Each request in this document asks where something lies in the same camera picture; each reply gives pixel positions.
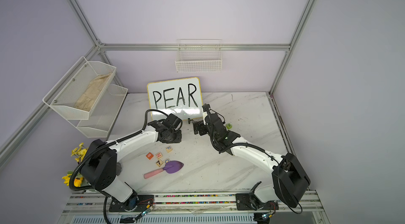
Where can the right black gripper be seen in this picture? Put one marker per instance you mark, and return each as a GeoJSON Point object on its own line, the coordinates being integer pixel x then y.
{"type": "Point", "coordinates": [198, 126]}

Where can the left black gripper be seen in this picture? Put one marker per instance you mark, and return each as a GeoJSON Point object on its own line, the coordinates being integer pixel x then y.
{"type": "Point", "coordinates": [178, 139]}

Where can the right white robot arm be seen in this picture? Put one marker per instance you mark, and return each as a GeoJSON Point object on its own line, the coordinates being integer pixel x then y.
{"type": "Point", "coordinates": [290, 181]}

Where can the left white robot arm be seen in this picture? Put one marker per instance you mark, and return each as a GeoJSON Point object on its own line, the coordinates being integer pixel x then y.
{"type": "Point", "coordinates": [100, 164]}

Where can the wooden N letter block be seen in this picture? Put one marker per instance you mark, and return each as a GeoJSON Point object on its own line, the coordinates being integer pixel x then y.
{"type": "Point", "coordinates": [159, 155]}

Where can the red B letter block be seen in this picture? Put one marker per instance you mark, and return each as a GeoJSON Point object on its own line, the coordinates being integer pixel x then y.
{"type": "Point", "coordinates": [149, 156]}

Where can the black Z letter block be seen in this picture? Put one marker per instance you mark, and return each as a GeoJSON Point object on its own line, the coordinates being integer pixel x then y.
{"type": "Point", "coordinates": [159, 163]}

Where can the whiteboard with PEAR text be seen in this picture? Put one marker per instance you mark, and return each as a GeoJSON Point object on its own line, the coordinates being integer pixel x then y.
{"type": "Point", "coordinates": [181, 97]}

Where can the purple pink toy trowel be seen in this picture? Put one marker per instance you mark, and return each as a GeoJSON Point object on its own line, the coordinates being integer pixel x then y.
{"type": "Point", "coordinates": [170, 167]}

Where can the lower white mesh shelf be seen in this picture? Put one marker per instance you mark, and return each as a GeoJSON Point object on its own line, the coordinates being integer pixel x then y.
{"type": "Point", "coordinates": [102, 119]}

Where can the white mesh shelf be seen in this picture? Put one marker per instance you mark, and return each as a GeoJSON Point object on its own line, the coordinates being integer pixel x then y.
{"type": "Point", "coordinates": [63, 96]}
{"type": "Point", "coordinates": [102, 119]}

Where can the beige cloth in shelf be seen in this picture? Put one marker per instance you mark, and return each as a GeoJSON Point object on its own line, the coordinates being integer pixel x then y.
{"type": "Point", "coordinates": [87, 100]}

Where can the yellow flower bouquet vase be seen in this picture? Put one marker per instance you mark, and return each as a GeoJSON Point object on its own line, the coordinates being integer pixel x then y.
{"type": "Point", "coordinates": [79, 153]}

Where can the upper white mesh shelf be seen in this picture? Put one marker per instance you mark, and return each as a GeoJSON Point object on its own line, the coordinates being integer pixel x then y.
{"type": "Point", "coordinates": [63, 96]}

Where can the white wire wall basket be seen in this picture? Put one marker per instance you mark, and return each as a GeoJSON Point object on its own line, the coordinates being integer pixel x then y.
{"type": "Point", "coordinates": [199, 56]}

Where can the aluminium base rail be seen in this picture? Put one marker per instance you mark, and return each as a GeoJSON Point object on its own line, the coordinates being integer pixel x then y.
{"type": "Point", "coordinates": [190, 208]}

